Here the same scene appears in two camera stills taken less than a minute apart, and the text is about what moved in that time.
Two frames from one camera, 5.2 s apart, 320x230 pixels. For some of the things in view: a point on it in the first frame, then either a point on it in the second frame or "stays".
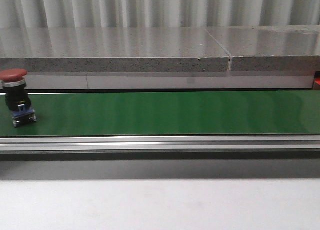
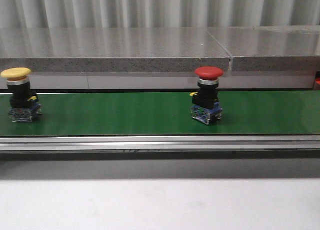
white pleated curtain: [43, 9] stays
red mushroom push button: [17, 97] to [205, 108]
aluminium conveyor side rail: [256, 143] stays
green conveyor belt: [168, 112] stays
